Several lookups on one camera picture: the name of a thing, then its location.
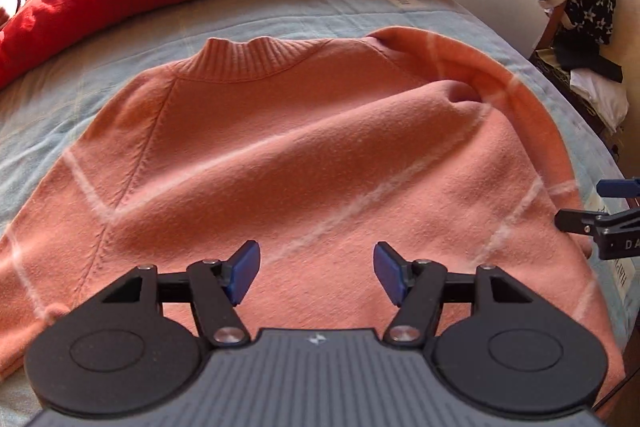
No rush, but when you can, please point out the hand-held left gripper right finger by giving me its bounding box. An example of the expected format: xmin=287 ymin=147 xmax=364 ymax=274
xmin=372 ymin=242 xmax=531 ymax=349

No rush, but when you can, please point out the wooden chair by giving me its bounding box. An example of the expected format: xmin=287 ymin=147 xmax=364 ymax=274
xmin=530 ymin=7 xmax=626 ymax=138

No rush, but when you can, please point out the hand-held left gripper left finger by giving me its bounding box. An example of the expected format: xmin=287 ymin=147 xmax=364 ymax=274
xmin=102 ymin=239 xmax=262 ymax=349

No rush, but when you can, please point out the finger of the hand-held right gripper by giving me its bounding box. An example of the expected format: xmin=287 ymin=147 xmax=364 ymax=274
xmin=597 ymin=178 xmax=640 ymax=198
xmin=554 ymin=207 xmax=640 ymax=237

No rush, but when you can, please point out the orange knit sweater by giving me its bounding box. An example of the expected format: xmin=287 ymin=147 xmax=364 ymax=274
xmin=0 ymin=26 xmax=627 ymax=403

